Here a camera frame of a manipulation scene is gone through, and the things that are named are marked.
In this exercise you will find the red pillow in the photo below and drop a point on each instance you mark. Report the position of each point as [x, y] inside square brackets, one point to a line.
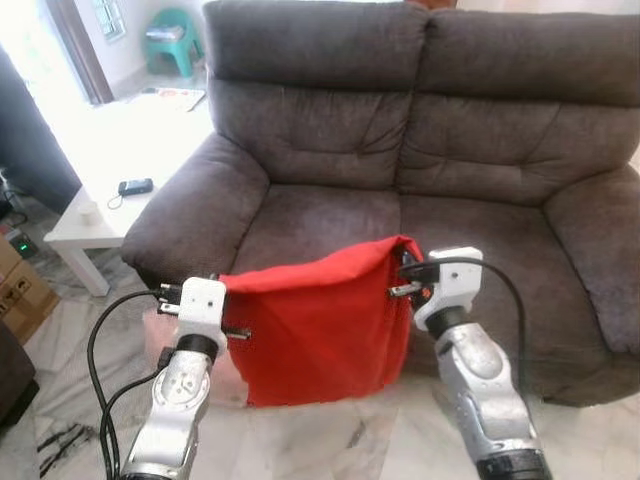
[320, 330]

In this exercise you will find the white side table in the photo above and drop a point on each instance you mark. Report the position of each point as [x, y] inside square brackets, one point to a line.
[85, 232]

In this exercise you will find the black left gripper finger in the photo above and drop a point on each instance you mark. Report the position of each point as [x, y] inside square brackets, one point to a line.
[240, 331]

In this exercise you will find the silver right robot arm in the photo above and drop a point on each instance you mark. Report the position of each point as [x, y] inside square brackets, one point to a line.
[485, 390]

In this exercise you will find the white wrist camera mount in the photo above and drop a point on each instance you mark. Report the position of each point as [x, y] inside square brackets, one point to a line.
[455, 280]
[203, 305]

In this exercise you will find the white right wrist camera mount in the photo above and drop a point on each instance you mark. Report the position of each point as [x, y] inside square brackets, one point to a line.
[455, 280]

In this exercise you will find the black door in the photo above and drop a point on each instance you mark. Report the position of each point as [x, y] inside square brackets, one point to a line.
[30, 140]

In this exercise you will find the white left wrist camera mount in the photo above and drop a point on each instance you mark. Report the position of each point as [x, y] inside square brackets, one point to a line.
[203, 305]

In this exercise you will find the grey-brown two-seat sofa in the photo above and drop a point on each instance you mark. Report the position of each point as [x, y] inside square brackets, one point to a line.
[450, 130]

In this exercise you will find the cardboard box with black print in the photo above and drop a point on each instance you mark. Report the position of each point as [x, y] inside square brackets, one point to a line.
[25, 295]

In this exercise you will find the flat printed floor mat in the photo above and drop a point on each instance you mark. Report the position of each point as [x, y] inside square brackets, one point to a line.
[172, 98]

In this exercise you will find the brown door frame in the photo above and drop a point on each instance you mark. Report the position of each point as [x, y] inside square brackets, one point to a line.
[80, 55]

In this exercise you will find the green plastic chair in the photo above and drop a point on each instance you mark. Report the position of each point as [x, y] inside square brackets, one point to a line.
[180, 55]

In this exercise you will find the black power strip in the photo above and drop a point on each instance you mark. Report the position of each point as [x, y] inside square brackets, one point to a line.
[20, 245]

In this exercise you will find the small black device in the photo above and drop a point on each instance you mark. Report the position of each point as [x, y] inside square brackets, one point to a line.
[136, 187]

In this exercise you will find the small white cup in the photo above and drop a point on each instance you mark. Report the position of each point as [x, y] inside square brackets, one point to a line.
[88, 212]

